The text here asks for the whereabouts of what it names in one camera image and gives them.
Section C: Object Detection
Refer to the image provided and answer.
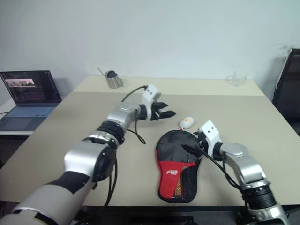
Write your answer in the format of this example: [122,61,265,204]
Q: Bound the steel cup with handle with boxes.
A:
[106,71,124,90]

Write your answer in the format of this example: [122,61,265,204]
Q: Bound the clear glass cup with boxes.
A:
[225,71,249,88]

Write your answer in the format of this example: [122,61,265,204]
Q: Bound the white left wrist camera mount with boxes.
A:
[142,84,163,120]

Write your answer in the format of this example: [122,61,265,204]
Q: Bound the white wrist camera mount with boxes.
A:
[198,120,222,160]
[142,84,163,120]

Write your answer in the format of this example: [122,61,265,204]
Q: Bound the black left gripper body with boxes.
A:
[150,102,165,121]

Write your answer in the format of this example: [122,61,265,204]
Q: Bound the black table frame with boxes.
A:
[78,205,250,225]

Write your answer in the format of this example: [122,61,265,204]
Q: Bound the black red paddle case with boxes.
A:
[155,127,205,203]

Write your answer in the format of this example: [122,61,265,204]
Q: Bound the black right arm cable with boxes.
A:
[200,149,246,189]

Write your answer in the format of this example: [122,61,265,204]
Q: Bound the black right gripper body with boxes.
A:
[195,131,210,153]

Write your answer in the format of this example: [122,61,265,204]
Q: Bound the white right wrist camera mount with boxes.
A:
[198,120,222,160]

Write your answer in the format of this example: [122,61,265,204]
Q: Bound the black mesh office chair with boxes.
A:
[271,48,300,137]

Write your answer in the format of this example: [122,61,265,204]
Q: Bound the open laptop computer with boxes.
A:
[0,70,63,132]

